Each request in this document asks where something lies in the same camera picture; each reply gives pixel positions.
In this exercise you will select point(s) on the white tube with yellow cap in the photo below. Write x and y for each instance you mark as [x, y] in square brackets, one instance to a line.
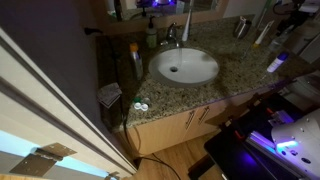
[263, 33]

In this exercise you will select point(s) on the wood-framed mirror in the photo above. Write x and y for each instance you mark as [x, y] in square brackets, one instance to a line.
[160, 20]

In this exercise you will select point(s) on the dark box with patterned top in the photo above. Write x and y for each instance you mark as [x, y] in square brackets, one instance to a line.
[110, 103]

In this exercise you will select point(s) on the green lens case cap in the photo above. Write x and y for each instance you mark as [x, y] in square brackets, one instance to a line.
[137, 99]

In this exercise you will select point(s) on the white bottle with purple cap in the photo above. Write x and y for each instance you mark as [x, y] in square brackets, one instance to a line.
[277, 62]

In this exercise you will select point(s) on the green soap pump dispenser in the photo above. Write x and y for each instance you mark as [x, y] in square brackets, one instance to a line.
[151, 33]

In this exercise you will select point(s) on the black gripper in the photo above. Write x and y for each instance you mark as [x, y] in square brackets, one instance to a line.
[293, 18]

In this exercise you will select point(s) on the white contact lens case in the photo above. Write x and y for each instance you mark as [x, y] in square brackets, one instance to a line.
[141, 106]

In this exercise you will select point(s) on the chrome sink faucet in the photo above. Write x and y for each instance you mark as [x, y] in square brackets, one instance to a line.
[172, 33]

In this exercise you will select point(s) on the orange-capped spray bottle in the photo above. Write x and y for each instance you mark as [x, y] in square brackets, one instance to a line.
[136, 61]

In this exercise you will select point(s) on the white toilet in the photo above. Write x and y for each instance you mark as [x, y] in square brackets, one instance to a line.
[308, 45]

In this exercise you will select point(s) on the white oval sink basin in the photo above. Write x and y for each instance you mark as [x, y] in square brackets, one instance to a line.
[183, 66]

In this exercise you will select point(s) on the metal cup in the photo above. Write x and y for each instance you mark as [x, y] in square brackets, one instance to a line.
[241, 28]

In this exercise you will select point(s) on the white panel door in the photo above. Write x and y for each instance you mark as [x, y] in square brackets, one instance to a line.
[33, 110]

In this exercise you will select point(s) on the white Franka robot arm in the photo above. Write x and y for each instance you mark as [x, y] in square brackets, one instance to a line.
[300, 140]

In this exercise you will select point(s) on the large brass door hinge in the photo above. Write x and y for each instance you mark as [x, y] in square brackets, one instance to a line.
[40, 160]

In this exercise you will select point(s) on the wooden vanity cabinet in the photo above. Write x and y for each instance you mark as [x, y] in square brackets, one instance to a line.
[166, 130]

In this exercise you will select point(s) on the clear plastic bottle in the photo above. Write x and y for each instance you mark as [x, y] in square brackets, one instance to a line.
[278, 38]

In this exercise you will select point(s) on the white standing tube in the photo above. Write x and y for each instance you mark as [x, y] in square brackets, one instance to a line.
[186, 26]

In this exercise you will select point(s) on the black robot cart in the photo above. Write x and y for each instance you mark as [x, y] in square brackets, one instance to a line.
[240, 156]

